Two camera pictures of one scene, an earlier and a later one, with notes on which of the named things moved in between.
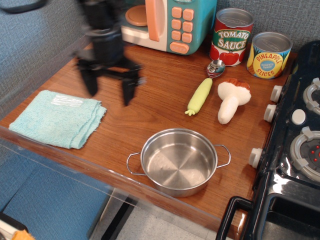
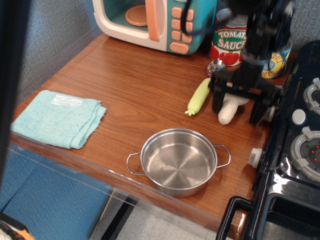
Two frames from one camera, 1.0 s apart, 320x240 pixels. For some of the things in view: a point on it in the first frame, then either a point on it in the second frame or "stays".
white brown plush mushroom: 233,92 stays
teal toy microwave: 182,27 stays
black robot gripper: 104,54 → 248,81
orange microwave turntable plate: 136,15 stays
